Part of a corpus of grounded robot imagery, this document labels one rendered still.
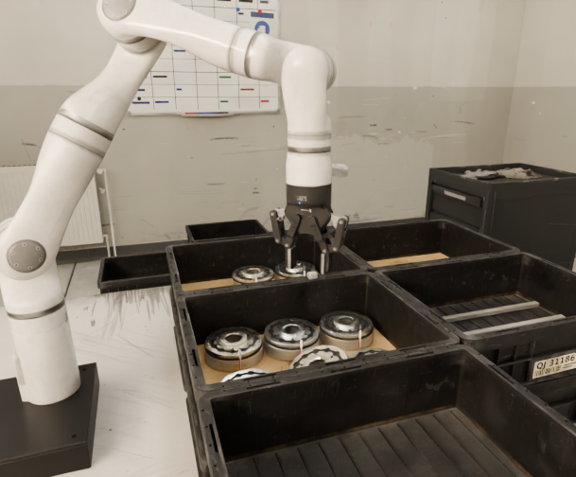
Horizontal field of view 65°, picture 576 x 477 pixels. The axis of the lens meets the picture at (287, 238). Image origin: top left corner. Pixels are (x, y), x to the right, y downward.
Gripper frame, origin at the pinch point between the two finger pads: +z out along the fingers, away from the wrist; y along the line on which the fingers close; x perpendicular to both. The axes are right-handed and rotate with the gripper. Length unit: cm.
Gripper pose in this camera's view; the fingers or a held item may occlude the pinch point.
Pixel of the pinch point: (307, 262)
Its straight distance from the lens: 79.5
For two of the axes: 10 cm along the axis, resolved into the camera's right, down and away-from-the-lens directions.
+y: 9.0, 1.3, -4.1
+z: 0.1, 9.5, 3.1
